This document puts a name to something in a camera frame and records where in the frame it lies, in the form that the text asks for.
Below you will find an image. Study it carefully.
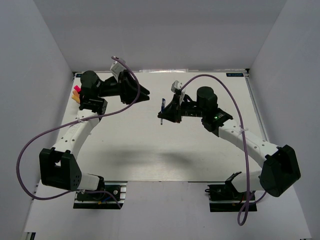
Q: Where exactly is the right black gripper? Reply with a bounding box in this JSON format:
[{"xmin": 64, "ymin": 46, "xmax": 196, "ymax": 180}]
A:
[{"xmin": 157, "ymin": 94, "xmax": 206, "ymax": 124}]

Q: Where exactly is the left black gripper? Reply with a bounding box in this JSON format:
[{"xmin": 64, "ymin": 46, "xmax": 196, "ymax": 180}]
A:
[{"xmin": 97, "ymin": 69, "xmax": 150, "ymax": 106}]

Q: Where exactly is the blue pen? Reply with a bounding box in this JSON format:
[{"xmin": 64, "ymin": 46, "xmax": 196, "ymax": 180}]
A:
[{"xmin": 160, "ymin": 98, "xmax": 166, "ymax": 126}]

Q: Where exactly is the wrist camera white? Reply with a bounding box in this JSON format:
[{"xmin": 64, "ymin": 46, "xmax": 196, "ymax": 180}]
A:
[
  {"xmin": 110, "ymin": 61, "xmax": 125, "ymax": 82},
  {"xmin": 171, "ymin": 80, "xmax": 186, "ymax": 104}
]

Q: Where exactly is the grey orange highlighter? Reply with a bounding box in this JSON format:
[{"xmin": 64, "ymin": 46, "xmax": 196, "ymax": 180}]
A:
[{"xmin": 72, "ymin": 90, "xmax": 80, "ymax": 98}]

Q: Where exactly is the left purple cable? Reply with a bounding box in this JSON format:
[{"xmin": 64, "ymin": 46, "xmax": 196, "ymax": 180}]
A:
[{"xmin": 16, "ymin": 55, "xmax": 142, "ymax": 209}]

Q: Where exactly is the blue label sticker right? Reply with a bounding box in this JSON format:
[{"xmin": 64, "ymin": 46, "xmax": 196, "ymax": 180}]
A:
[{"xmin": 226, "ymin": 72, "xmax": 244, "ymax": 77}]

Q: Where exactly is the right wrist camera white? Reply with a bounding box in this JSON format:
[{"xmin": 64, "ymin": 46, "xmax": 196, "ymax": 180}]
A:
[{"xmin": 171, "ymin": 80, "xmax": 186, "ymax": 104}]

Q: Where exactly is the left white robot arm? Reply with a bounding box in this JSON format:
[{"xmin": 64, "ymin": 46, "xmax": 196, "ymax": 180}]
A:
[{"xmin": 39, "ymin": 70, "xmax": 150, "ymax": 200}]

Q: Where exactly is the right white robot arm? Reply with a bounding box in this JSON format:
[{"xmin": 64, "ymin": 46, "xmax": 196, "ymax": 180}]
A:
[{"xmin": 158, "ymin": 85, "xmax": 301, "ymax": 200}]

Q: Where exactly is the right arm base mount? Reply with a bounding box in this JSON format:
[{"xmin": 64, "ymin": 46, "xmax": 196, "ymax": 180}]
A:
[{"xmin": 204, "ymin": 183, "xmax": 246, "ymax": 213}]

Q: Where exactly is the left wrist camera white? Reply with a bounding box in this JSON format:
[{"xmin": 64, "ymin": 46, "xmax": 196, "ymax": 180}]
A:
[{"xmin": 110, "ymin": 61, "xmax": 125, "ymax": 82}]

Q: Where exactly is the orange pink highlighter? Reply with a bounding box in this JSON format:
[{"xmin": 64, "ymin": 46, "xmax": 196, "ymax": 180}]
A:
[{"xmin": 71, "ymin": 95, "xmax": 80, "ymax": 104}]

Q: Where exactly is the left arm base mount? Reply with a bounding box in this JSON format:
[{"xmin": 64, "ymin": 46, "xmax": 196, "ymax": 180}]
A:
[{"xmin": 73, "ymin": 181, "xmax": 127, "ymax": 210}]

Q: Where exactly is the pink black highlighter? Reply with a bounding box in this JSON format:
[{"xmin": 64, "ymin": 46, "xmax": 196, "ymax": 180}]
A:
[{"xmin": 74, "ymin": 85, "xmax": 81, "ymax": 93}]

